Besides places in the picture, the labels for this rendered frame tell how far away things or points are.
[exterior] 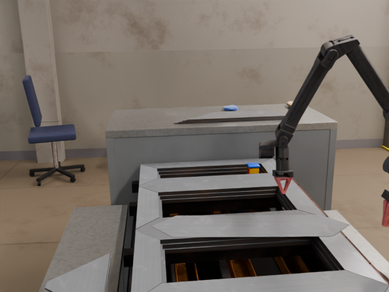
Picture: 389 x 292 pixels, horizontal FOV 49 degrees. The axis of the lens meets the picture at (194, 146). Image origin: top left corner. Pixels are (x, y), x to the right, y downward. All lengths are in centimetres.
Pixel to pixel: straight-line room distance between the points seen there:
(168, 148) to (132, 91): 296
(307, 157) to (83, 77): 342
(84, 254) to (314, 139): 143
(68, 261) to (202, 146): 103
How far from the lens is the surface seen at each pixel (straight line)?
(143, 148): 236
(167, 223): 166
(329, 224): 170
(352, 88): 574
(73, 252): 177
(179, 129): 234
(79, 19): 530
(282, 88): 544
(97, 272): 155
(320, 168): 259
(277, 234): 159
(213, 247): 157
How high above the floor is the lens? 160
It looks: 16 degrees down
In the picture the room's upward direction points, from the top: 1 degrees counter-clockwise
